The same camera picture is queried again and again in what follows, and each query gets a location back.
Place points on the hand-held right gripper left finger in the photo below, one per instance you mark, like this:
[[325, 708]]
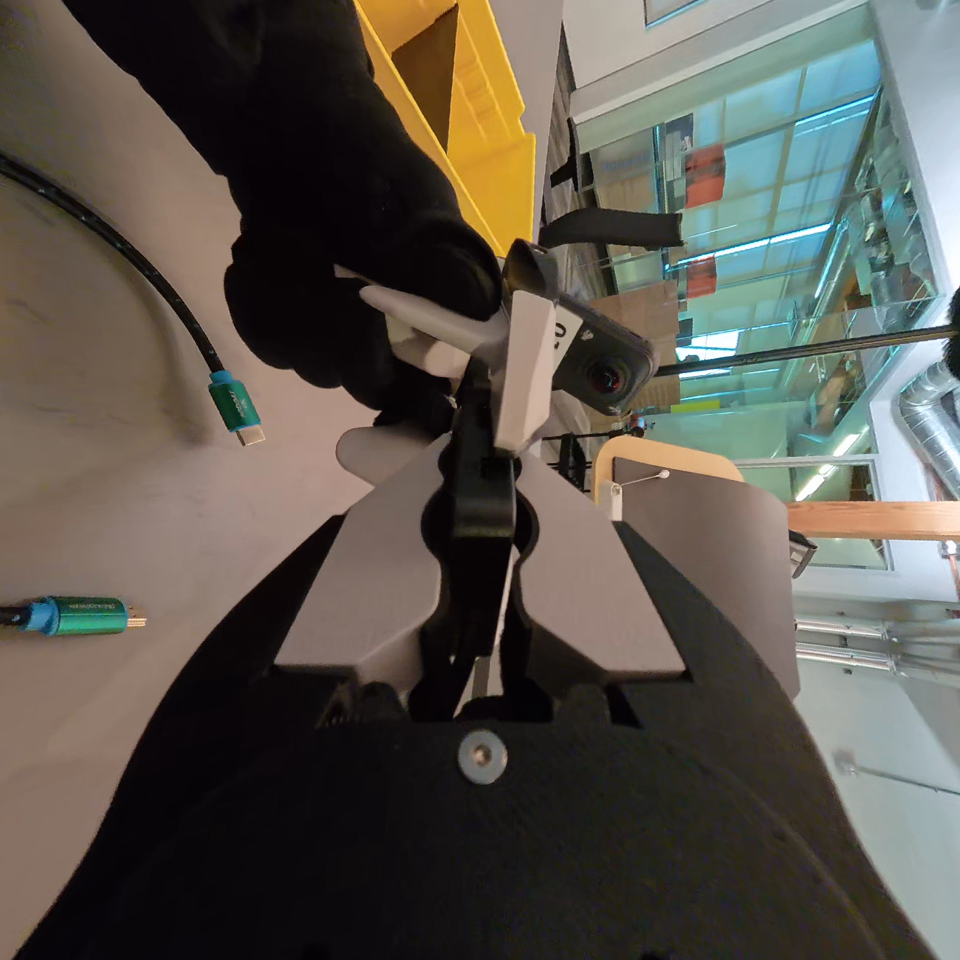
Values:
[[360, 600]]

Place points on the black square hub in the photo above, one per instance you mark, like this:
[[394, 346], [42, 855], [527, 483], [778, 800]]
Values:
[[484, 502]]

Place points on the metal pipes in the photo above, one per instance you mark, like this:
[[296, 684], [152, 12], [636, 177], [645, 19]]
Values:
[[847, 637]]

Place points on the wood-rimmed dark panel board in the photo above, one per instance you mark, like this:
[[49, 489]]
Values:
[[697, 540]]

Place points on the brown cardboard sheet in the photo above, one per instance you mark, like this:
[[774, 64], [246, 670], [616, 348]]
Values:
[[637, 315]]

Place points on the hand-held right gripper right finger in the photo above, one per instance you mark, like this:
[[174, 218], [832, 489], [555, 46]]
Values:
[[600, 600]]

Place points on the light wooden beam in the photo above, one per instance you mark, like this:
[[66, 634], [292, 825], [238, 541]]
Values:
[[870, 519]]

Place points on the orange poster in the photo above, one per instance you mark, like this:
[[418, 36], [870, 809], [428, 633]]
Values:
[[705, 176], [701, 276]]

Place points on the black pole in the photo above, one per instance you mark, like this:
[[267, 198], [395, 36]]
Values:
[[787, 347]]

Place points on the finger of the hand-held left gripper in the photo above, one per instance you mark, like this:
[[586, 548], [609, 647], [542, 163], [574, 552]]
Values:
[[525, 360]]

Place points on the black metal rack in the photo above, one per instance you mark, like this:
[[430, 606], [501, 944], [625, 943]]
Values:
[[574, 457]]

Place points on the person's left forearm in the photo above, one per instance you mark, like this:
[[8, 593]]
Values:
[[225, 75]]

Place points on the silver ventilation duct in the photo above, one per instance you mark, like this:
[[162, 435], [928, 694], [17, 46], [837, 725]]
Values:
[[930, 427]]

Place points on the person's left hand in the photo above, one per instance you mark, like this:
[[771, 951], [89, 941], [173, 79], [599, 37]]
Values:
[[337, 225]]

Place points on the yellow plastic bin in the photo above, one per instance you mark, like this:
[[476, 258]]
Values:
[[480, 112]]

